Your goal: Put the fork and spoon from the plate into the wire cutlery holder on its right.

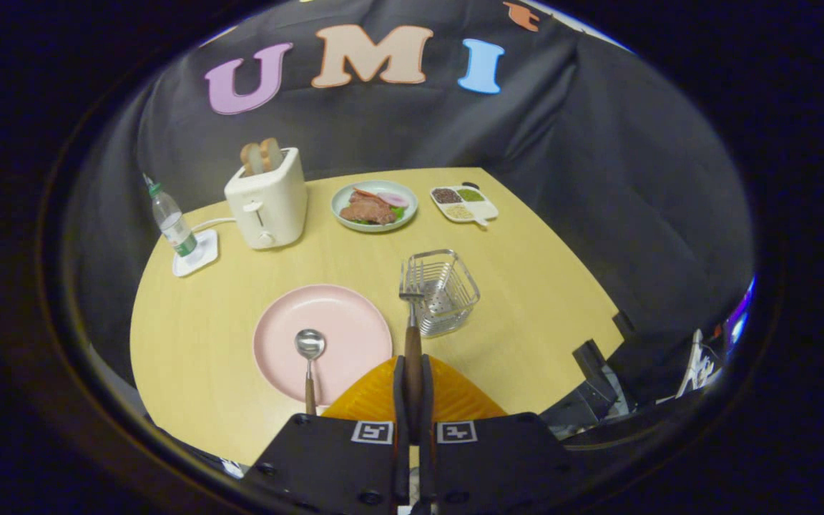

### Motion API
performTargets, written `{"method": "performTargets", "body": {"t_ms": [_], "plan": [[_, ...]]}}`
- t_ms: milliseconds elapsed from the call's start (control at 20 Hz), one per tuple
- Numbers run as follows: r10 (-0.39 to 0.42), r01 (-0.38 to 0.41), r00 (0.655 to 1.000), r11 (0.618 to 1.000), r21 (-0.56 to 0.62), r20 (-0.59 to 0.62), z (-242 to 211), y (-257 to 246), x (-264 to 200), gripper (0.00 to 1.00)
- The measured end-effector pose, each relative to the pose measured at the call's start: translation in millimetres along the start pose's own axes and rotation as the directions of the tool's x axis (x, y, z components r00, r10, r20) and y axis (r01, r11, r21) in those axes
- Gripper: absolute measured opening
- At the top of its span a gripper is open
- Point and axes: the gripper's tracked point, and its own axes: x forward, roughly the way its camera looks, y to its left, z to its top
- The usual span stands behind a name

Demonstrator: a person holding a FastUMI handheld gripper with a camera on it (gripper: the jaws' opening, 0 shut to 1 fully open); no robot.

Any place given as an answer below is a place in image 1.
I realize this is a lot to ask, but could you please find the pale green plate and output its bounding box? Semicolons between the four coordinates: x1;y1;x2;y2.
330;180;418;233

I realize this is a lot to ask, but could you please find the clear plastic water bottle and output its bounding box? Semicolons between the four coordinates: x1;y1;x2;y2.
142;174;199;258

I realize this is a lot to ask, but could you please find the brown meat slice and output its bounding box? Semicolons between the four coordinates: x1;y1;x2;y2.
340;190;397;225

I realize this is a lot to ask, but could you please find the black backdrop cloth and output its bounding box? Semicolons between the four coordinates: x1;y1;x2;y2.
62;0;755;387

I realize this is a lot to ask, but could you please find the white toaster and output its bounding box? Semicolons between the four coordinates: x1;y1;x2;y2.
224;147;308;250

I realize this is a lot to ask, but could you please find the white square coaster pad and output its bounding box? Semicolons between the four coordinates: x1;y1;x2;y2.
172;229;219;278

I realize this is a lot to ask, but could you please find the wooden handled metal spoon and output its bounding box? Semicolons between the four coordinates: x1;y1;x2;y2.
295;328;327;416

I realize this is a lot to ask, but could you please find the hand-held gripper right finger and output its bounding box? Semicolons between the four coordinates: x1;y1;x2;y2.
419;356;588;515

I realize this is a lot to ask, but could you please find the wooden handled metal fork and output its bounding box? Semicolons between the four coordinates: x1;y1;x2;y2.
398;260;426;423

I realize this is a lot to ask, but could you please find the white plastic object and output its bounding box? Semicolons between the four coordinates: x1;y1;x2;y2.
677;329;724;398

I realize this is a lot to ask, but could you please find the white divided seasoning dish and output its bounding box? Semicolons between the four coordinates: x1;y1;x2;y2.
430;182;499;227

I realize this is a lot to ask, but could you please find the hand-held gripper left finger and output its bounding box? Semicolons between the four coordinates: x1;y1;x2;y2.
240;356;413;515

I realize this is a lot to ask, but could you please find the metal wire cutlery basket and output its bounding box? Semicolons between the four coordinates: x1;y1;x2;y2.
403;249;481;338

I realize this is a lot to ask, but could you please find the black metal frame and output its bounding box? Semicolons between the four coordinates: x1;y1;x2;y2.
541;311;670;437

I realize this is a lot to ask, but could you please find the pink plate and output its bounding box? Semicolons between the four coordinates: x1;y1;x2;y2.
253;284;393;407

